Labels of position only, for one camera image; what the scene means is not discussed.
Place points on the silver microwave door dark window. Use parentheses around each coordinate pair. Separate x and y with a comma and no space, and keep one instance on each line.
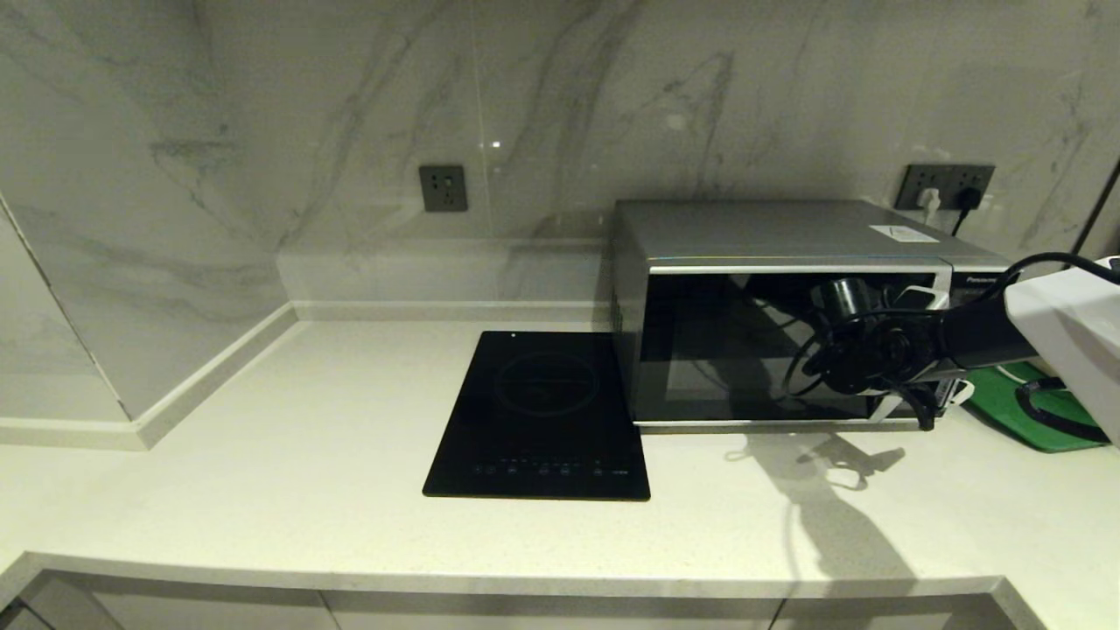
(717,350)

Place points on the white power plug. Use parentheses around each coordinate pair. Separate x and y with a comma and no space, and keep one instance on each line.
(929,202)

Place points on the grey double wall socket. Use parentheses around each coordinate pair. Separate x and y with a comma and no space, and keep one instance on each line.
(945,177)

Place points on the green plastic tray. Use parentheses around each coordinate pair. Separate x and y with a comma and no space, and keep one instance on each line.
(993,407)

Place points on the black power plug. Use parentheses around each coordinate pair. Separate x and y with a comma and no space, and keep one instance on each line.
(968,198)

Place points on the grey cabinet front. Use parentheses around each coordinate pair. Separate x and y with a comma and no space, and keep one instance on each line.
(175,608)
(892,616)
(542,614)

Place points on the silver Panasonic microwave oven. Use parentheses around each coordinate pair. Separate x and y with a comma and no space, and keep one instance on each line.
(744,227)

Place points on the grey single wall socket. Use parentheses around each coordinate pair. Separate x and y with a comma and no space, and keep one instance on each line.
(443,188)

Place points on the black induction cooktop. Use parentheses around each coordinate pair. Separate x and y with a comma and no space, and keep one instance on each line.
(535,420)

